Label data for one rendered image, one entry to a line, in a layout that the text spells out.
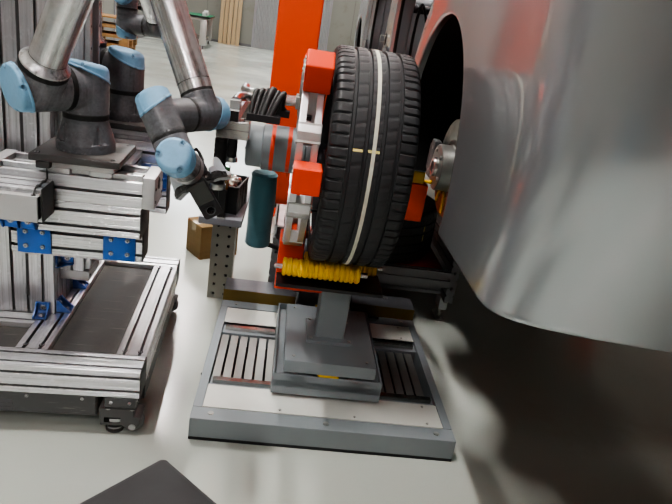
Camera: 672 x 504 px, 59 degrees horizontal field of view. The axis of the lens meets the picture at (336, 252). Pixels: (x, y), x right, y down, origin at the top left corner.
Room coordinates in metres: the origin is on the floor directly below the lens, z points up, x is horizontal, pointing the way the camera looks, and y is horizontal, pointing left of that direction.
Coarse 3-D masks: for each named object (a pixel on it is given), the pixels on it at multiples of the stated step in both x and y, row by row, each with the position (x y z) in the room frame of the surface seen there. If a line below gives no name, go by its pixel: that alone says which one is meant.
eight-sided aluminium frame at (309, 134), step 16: (304, 64) 1.72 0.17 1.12; (304, 96) 1.63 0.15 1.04; (320, 96) 1.64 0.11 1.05; (304, 112) 1.59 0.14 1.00; (320, 112) 1.60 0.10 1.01; (304, 128) 1.56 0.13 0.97; (320, 128) 1.57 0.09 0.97; (304, 144) 1.57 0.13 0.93; (288, 192) 1.97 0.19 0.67; (288, 208) 1.55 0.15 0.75; (304, 208) 1.56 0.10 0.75; (288, 224) 1.61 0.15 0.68; (304, 224) 1.60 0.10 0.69; (288, 240) 1.69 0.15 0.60
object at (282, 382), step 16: (368, 320) 2.10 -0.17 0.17; (272, 368) 1.76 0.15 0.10; (272, 384) 1.63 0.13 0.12; (288, 384) 1.64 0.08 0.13; (304, 384) 1.64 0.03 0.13; (320, 384) 1.65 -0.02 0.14; (336, 384) 1.65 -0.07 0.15; (352, 384) 1.66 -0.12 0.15; (368, 384) 1.67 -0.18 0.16; (368, 400) 1.67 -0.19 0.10
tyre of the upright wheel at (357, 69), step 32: (352, 64) 1.67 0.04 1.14; (384, 64) 1.71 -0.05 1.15; (416, 64) 1.76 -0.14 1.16; (352, 96) 1.59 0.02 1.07; (384, 96) 1.60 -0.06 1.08; (416, 96) 1.63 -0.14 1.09; (352, 128) 1.55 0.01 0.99; (384, 128) 1.56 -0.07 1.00; (416, 128) 1.57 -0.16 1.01; (352, 160) 1.51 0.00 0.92; (384, 160) 1.53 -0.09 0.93; (320, 192) 1.55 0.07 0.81; (352, 192) 1.51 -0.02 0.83; (384, 192) 1.52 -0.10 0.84; (320, 224) 1.54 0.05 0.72; (352, 224) 1.54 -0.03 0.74; (384, 224) 1.54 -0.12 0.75; (320, 256) 1.63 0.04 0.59; (384, 256) 1.60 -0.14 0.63
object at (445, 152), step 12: (456, 120) 1.97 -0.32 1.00; (456, 132) 1.94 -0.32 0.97; (444, 144) 1.93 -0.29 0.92; (456, 144) 1.91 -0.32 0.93; (444, 156) 1.87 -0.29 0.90; (444, 168) 1.86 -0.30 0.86; (432, 180) 1.93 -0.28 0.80; (444, 180) 1.86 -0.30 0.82; (444, 192) 1.92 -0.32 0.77; (444, 204) 1.89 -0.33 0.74
